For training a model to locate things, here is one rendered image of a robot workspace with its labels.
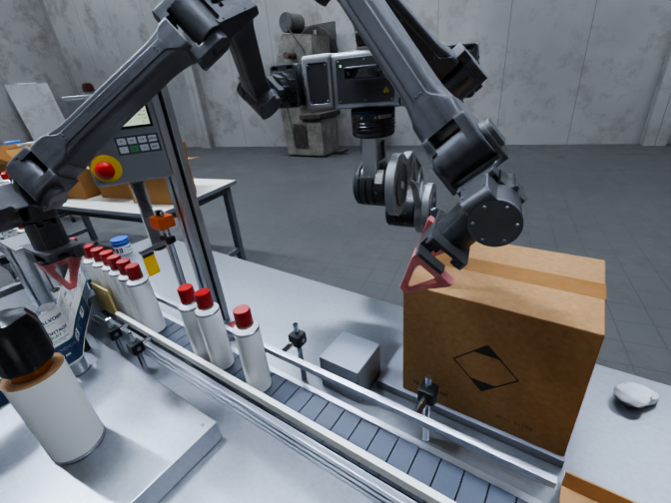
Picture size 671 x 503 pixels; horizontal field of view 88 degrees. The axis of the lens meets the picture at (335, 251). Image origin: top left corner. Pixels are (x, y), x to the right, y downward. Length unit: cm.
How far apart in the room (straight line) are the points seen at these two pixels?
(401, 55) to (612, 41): 735
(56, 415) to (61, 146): 45
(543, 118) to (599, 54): 115
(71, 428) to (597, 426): 97
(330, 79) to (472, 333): 81
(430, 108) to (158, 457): 73
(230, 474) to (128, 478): 17
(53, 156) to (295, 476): 69
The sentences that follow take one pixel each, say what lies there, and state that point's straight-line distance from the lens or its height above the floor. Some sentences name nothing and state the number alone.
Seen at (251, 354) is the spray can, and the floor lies 99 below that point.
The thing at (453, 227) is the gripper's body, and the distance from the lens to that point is 51.
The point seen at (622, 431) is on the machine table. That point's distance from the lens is 91.
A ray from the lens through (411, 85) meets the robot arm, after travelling 51.
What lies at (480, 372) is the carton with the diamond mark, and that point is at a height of 97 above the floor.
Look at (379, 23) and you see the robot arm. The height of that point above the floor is 152.
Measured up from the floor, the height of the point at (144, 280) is 104.
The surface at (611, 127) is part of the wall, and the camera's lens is 798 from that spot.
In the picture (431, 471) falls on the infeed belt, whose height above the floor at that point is 88.
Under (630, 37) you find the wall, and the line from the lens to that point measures 788.
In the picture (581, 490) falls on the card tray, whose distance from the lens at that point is 78.
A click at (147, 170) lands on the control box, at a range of 93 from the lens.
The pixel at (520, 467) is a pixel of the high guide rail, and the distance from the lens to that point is 63.
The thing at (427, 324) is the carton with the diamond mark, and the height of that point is 104.
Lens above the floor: 147
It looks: 27 degrees down
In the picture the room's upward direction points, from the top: 5 degrees counter-clockwise
